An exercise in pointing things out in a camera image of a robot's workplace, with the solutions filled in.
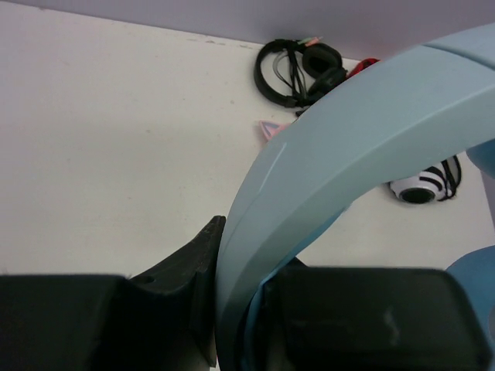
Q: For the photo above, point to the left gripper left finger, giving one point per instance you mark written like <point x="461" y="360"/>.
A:
<point x="161" y="319"/>

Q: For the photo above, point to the black headset with microphone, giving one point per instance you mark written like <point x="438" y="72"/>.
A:
<point x="308" y="67"/>

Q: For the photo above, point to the pink cat ear headphones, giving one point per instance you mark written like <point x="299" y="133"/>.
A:
<point x="264" y="131"/>

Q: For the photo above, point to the light blue headphones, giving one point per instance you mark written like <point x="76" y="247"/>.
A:
<point x="388" y="122"/>

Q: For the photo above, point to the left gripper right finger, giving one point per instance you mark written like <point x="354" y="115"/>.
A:
<point x="336" y="318"/>

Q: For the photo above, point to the white black striped headphones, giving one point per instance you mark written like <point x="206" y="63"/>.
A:
<point x="437" y="183"/>

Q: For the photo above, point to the red headphones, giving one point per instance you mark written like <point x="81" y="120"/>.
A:
<point x="362" y="65"/>

